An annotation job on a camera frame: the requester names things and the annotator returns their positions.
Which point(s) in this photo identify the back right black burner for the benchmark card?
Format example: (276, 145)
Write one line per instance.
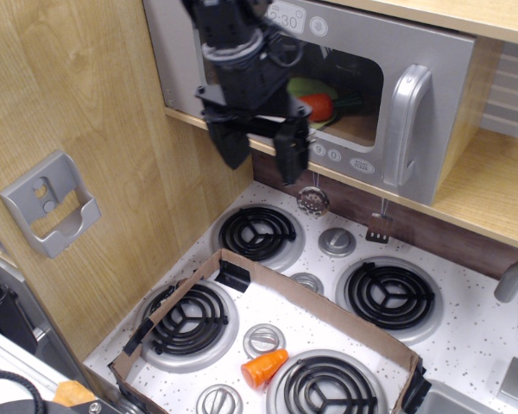
(394, 294)

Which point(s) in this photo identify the grey stove knob middle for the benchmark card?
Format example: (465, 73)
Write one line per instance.
(309, 281)

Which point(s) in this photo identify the grey wall phone holder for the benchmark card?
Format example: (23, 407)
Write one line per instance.
(41, 190)

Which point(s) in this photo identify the orange carrot piece on stove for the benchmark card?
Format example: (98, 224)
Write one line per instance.
(261, 369)

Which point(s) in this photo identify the silver toy microwave door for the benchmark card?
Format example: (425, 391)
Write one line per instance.
(411, 78)

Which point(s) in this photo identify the grey stove knob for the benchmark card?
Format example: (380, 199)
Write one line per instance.
(261, 339)
(309, 281)
(219, 399)
(337, 242)

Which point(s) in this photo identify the front right black burner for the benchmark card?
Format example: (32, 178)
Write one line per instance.
(325, 381)

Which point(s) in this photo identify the green toy plate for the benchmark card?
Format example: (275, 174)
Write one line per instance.
(299, 87)

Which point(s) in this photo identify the hanging small spatula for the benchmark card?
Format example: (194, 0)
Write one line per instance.
(380, 224)

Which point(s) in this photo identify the silver toy sink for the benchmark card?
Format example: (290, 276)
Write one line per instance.
(503, 398)

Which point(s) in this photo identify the black burner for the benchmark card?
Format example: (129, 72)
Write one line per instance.
(325, 381)
(198, 331)
(266, 234)
(394, 294)

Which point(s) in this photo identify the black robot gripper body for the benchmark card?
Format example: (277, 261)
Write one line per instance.
(251, 88)

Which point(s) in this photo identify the hanging metal strainer spoon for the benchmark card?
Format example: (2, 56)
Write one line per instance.
(312, 200)

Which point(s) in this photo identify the grey stove knob back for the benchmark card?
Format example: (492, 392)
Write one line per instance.
(337, 242)

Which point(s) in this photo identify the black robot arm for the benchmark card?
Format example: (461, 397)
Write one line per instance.
(236, 22)

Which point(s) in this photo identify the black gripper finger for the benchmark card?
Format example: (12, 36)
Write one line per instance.
(291, 150)
(230, 140)

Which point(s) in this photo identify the brown cardboard tray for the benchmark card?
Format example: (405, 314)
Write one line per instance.
(308, 321)

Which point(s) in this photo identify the orange toy carrot in microwave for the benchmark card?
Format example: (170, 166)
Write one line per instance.
(323, 106)

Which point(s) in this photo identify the back left black burner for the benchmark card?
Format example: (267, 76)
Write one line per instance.
(266, 234)

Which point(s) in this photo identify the grey stove knob front centre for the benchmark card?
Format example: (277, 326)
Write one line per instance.
(261, 339)

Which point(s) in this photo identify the front left black burner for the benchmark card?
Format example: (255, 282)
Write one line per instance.
(198, 331)

